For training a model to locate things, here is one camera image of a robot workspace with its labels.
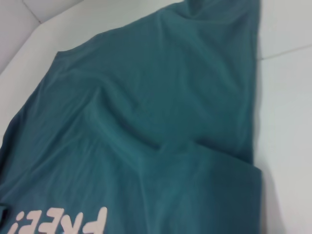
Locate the teal t-shirt with FREE print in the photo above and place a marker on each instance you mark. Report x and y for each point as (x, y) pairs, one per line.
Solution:
(146, 122)

